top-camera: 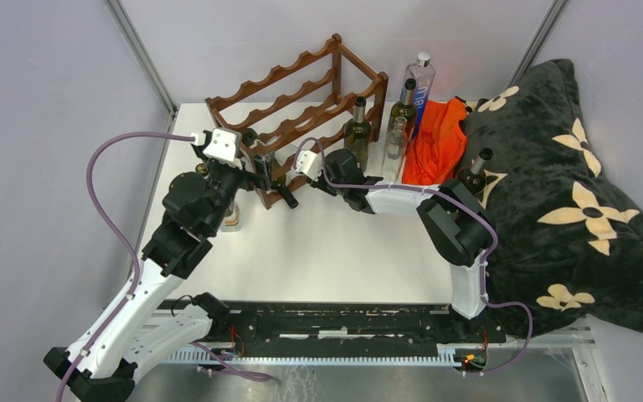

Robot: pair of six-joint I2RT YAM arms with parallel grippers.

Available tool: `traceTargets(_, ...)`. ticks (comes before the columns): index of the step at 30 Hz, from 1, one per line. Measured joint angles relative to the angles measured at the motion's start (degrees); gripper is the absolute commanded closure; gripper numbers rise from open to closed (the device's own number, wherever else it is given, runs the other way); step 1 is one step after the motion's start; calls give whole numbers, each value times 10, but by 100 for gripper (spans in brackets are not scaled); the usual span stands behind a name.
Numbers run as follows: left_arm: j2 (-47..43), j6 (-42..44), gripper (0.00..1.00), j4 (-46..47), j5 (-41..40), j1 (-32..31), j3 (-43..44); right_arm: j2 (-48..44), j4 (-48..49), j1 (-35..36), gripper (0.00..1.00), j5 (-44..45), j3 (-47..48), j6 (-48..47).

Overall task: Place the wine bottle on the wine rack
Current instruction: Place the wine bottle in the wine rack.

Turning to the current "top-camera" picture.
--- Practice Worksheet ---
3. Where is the dark green wine bottle labelled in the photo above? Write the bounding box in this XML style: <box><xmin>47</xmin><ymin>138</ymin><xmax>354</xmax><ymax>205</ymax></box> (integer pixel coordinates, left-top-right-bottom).
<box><xmin>241</xmin><ymin>128</ymin><xmax>299</xmax><ymax>209</ymax></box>

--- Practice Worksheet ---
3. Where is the right aluminium corner post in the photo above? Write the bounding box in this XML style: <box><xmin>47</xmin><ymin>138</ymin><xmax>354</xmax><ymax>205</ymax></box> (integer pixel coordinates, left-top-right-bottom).
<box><xmin>509</xmin><ymin>0</ymin><xmax>570</xmax><ymax>85</ymax></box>

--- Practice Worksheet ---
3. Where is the blue square glass bottle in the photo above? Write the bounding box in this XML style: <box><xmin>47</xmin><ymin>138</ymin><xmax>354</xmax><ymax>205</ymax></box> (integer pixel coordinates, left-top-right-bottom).
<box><xmin>404</xmin><ymin>52</ymin><xmax>435</xmax><ymax>138</ymax></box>

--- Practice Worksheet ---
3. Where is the clear square bottle black cap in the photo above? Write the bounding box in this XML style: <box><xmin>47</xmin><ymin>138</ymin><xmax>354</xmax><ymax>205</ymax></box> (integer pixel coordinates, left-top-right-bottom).
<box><xmin>219</xmin><ymin>201</ymin><xmax>241</xmax><ymax>232</ymax></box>

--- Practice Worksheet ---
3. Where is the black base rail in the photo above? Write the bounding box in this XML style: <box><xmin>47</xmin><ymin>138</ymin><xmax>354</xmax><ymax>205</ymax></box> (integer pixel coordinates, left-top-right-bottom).
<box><xmin>157</xmin><ymin>298</ymin><xmax>508</xmax><ymax>368</ymax></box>

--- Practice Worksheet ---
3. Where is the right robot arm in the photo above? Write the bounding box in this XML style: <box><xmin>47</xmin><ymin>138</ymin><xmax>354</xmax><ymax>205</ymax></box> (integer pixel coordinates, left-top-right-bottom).
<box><xmin>296</xmin><ymin>149</ymin><xmax>498</xmax><ymax>342</ymax></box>

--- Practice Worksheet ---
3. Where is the dark wine bottle silver neck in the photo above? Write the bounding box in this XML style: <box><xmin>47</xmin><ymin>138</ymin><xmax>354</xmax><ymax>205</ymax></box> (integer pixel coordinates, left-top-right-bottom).
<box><xmin>388</xmin><ymin>78</ymin><xmax>418</xmax><ymax>137</ymax></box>

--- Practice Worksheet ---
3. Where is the orange cloth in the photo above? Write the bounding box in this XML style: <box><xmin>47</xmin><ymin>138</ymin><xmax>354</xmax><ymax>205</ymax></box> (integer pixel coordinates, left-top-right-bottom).
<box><xmin>401</xmin><ymin>98</ymin><xmax>467</xmax><ymax>185</ymax></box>

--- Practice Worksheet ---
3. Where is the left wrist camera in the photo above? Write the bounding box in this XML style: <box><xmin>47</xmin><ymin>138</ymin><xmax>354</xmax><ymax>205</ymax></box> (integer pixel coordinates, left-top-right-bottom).
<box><xmin>203</xmin><ymin>127</ymin><xmax>243</xmax><ymax>169</ymax></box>

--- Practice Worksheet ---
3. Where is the dark wine bottle brown label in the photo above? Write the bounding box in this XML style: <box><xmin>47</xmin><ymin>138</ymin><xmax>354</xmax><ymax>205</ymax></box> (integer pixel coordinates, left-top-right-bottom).
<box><xmin>456</xmin><ymin>147</ymin><xmax>494</xmax><ymax>196</ymax></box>

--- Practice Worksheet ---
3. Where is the left aluminium corner post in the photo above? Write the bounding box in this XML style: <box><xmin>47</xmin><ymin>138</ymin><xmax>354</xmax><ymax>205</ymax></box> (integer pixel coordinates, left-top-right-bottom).
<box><xmin>105</xmin><ymin>0</ymin><xmax>178</xmax><ymax>119</ymax></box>

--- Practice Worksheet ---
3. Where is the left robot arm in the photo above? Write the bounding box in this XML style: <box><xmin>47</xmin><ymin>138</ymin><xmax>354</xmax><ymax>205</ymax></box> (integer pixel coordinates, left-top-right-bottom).
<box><xmin>44</xmin><ymin>157</ymin><xmax>271</xmax><ymax>401</ymax></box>

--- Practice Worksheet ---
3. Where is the brown wooden wine rack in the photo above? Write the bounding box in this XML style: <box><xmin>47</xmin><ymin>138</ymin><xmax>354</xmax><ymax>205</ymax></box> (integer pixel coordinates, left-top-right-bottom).
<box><xmin>205</xmin><ymin>33</ymin><xmax>389</xmax><ymax>210</ymax></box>

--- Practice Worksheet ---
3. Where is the tall clear glass bottle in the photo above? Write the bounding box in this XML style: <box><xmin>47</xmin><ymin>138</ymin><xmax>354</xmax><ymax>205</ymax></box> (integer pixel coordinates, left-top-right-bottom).
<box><xmin>273</xmin><ymin>152</ymin><xmax>298</xmax><ymax>179</ymax></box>

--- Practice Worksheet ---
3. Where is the aluminium corner post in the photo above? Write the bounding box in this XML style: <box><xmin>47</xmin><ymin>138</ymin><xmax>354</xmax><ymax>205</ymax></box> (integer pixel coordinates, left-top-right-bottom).
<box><xmin>509</xmin><ymin>0</ymin><xmax>570</xmax><ymax>85</ymax></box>
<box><xmin>105</xmin><ymin>0</ymin><xmax>178</xmax><ymax>119</ymax></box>

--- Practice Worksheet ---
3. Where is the black floral blanket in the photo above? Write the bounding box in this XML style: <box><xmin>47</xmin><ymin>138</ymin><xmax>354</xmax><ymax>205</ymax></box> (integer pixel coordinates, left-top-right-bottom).
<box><xmin>460</xmin><ymin>59</ymin><xmax>643</xmax><ymax>338</ymax></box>

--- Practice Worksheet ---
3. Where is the small clear glass bottle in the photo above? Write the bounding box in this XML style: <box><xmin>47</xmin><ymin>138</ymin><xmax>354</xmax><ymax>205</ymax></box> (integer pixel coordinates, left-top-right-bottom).
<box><xmin>382</xmin><ymin>116</ymin><xmax>408</xmax><ymax>182</ymax></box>

